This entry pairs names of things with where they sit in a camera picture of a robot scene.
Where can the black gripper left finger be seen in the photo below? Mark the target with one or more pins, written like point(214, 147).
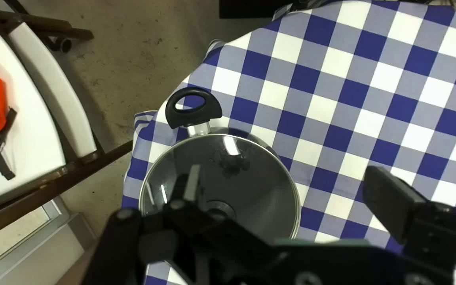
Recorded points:
point(187, 189)

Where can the blue white checkered tablecloth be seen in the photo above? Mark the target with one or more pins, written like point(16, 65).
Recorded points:
point(339, 87)

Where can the black pot with glass lid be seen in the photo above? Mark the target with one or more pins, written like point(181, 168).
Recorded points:
point(241, 176)

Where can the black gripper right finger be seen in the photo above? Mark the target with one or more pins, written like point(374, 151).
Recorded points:
point(417, 223)

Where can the white curved table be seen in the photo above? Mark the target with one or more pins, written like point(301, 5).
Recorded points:
point(46, 105)

